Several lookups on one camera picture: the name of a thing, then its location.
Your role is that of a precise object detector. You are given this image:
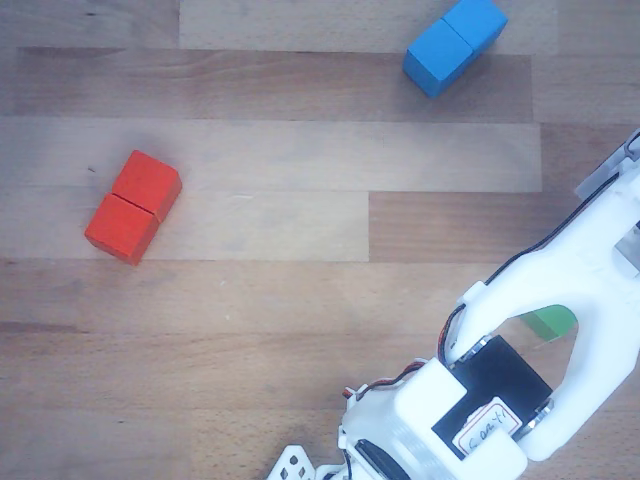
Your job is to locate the white paper servo label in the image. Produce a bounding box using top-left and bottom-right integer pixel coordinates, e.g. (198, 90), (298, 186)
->
(452, 396), (520, 459)

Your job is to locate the red black servo cable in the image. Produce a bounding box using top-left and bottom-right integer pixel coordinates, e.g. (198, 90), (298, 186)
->
(437, 177), (621, 364)
(343, 364), (426, 401)

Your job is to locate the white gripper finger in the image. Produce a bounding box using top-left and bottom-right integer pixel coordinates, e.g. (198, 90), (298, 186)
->
(573, 143), (634, 201)

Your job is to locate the long blue block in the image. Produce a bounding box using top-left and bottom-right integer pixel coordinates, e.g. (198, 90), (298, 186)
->
(402, 0), (510, 99)

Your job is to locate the long green block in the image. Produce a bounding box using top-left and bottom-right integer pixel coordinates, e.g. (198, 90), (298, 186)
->
(518, 303), (580, 346)

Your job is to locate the long red block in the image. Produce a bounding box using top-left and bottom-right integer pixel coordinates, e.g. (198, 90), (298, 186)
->
(83, 149), (184, 268)

